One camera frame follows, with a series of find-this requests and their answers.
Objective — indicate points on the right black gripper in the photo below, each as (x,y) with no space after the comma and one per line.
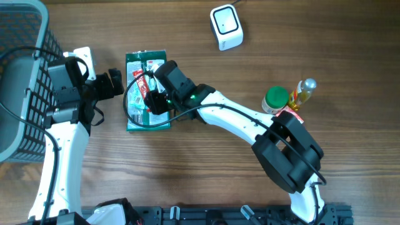
(155,105)

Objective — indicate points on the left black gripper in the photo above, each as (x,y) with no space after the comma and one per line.
(106,90)

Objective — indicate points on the red Nescafe coffee sachet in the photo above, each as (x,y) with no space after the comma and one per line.
(139,92)

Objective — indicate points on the mint green wipes packet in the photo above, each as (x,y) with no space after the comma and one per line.
(151,83)

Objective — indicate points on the green 3M gloves packet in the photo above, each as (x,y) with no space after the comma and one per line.
(137,63)

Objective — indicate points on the green lid stock jar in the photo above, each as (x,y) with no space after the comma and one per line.
(275,99)

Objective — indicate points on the orange white tissue pack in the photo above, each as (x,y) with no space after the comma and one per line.
(289,110)

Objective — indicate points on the yellow dish soap bottle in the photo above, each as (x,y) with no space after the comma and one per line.
(301,93)

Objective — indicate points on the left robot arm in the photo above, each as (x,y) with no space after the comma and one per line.
(67,125)

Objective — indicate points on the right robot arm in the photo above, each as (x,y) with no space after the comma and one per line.
(289,155)

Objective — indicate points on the white barcode scanner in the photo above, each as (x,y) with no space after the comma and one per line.
(226,27)

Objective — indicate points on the grey plastic mesh basket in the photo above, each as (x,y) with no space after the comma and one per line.
(27,47)

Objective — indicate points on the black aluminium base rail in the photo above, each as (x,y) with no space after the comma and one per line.
(331,214)

